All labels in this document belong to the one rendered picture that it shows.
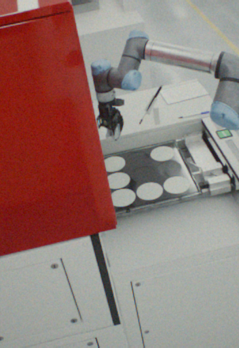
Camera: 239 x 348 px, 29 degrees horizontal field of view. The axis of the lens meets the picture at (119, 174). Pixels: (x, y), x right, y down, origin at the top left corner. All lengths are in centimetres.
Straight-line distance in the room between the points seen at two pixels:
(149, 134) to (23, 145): 109
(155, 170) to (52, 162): 90
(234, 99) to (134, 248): 63
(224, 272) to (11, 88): 113
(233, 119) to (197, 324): 87
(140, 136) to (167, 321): 77
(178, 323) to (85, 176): 102
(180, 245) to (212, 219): 17
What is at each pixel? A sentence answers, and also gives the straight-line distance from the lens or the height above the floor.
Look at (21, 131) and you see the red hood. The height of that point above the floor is 157.
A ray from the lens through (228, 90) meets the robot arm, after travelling 162.
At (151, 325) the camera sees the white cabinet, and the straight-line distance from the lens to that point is 194.
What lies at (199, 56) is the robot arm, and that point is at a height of 136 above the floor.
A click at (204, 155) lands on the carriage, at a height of 88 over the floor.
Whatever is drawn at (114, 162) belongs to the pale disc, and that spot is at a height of 90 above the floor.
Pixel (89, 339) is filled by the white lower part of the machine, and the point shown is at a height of 78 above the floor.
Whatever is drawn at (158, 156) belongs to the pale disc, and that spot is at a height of 90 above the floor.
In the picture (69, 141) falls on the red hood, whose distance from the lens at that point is 104.
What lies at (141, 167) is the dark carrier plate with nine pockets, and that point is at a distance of 194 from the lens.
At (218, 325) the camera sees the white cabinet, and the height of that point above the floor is 35.
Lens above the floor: 209
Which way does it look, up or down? 38 degrees down
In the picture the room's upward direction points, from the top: 11 degrees counter-clockwise
